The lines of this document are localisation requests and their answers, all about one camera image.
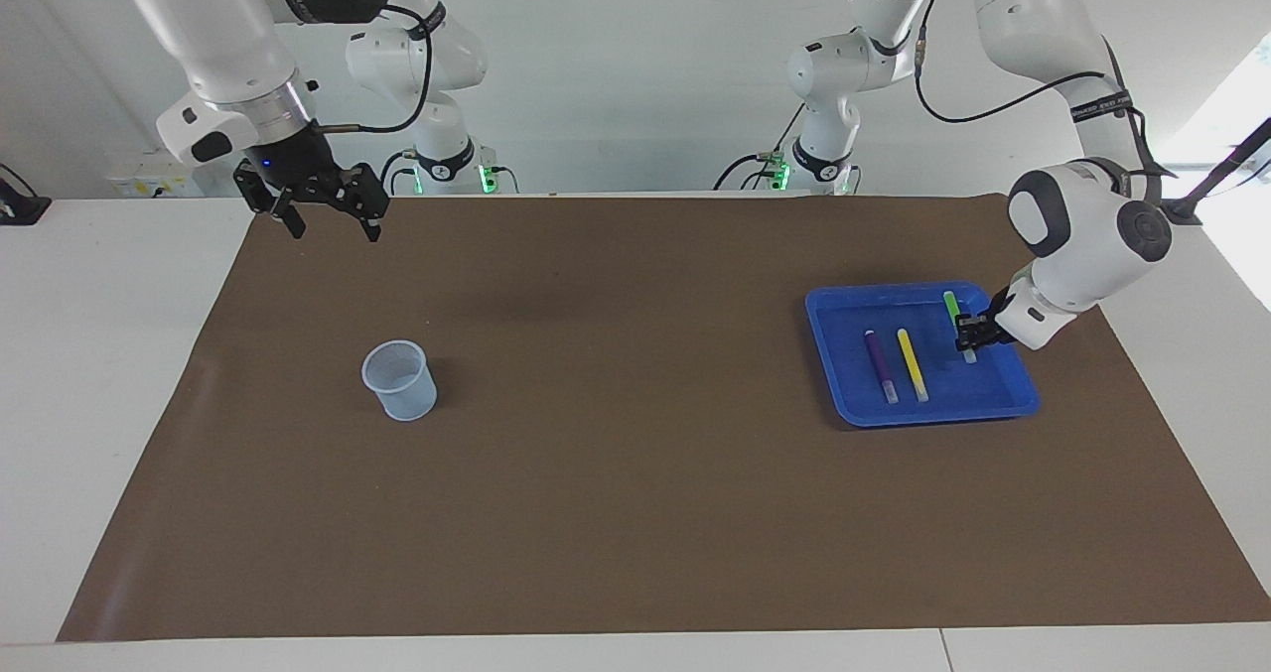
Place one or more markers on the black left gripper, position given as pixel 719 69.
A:
pixel 1001 320

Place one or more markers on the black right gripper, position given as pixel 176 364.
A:
pixel 298 166

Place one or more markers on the green marker pen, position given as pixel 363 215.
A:
pixel 951 305

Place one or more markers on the yellow marker pen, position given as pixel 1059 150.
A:
pixel 912 364

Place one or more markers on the purple marker pen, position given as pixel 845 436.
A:
pixel 880 364

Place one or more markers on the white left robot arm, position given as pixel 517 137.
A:
pixel 1082 225

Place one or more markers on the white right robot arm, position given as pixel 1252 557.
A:
pixel 218 27

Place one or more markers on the blue plastic tray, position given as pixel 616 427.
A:
pixel 973 384

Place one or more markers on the translucent plastic cup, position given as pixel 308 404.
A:
pixel 402 394

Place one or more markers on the black clamp stand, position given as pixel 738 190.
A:
pixel 1216 176

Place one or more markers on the brown table mat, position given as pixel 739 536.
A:
pixel 635 454

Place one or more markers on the white wall outlet box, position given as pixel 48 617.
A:
pixel 154 176

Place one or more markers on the black desk mount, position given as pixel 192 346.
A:
pixel 25 210

